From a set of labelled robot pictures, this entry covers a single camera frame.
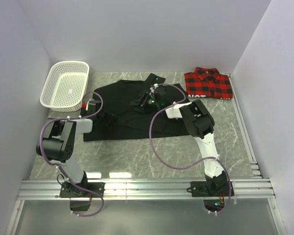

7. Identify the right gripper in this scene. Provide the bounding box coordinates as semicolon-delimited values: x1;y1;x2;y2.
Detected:
130;90;161;115

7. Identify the black long sleeve shirt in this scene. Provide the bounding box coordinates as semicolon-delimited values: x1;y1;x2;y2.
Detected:
83;73;188;142

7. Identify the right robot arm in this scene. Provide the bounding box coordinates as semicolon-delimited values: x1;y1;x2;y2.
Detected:
130;89;232;196

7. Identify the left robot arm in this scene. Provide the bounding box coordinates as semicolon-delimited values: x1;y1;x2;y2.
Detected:
36;112;116;197

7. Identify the folded black shirt under plaid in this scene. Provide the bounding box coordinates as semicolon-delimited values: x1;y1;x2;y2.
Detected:
187;94;233;100

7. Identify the white perforated plastic basket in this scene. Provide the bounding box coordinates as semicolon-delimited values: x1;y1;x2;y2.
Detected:
40;61;90;112

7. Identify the red black plaid shirt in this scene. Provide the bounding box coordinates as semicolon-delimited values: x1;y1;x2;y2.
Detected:
184;67;233;98

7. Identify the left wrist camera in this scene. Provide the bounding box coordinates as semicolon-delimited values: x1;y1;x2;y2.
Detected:
80;99;101;117

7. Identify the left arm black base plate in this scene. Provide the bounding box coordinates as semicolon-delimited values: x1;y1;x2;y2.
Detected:
59;182;106;198

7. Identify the black box under rail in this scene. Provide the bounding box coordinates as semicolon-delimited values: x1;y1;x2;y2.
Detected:
69;201;91;212

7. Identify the aluminium front rail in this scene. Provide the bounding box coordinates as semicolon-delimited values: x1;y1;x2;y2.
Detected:
17;178;275;201

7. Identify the aluminium rail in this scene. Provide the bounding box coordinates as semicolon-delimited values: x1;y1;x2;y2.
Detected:
225;73;263;179
17;178;275;201

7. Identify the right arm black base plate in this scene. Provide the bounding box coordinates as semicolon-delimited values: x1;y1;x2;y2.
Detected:
186;181;235;197

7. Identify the aluminium right side rail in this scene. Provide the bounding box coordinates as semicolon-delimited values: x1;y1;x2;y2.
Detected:
225;73;263;179

